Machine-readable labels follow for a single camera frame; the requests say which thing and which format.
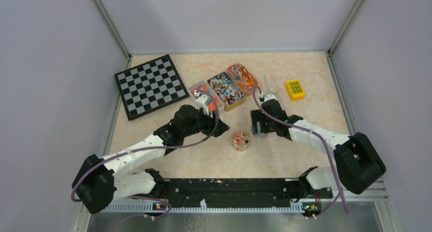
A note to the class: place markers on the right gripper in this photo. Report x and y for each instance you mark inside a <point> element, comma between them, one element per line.
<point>258,115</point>

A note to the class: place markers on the translucent plastic scoop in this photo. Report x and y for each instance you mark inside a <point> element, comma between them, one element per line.
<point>271,86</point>

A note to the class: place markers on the black white checkerboard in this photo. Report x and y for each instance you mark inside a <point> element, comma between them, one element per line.
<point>150,86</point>

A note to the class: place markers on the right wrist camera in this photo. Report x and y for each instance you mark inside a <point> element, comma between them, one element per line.
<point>267,97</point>

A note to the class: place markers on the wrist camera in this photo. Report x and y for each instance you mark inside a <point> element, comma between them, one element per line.
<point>206,102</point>
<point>267,97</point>

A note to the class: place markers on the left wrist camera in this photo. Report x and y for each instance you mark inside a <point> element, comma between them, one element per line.
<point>206,102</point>

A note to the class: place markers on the clear plastic jar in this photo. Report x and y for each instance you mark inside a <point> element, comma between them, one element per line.
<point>240,139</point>

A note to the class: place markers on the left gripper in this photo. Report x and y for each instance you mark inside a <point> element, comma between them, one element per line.
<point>215,127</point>

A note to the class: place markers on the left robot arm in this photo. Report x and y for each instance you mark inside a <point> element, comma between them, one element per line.
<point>101,180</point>

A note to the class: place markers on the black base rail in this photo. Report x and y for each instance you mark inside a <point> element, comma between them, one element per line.
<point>226,195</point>

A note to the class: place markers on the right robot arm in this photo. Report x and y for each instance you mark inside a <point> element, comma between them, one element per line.
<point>356,163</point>

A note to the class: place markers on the gold lollipop tin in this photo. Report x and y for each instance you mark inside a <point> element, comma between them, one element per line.
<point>227,90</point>

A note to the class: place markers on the yellow green toy block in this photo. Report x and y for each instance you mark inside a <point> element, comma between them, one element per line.
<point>295,90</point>

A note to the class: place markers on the pink lollipop tin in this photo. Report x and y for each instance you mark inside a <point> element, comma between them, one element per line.
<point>243,78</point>

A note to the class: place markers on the white candy tin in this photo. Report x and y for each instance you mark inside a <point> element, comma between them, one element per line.
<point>204,86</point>

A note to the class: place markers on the silver jar lid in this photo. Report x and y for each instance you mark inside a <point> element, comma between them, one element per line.
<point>258,131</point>

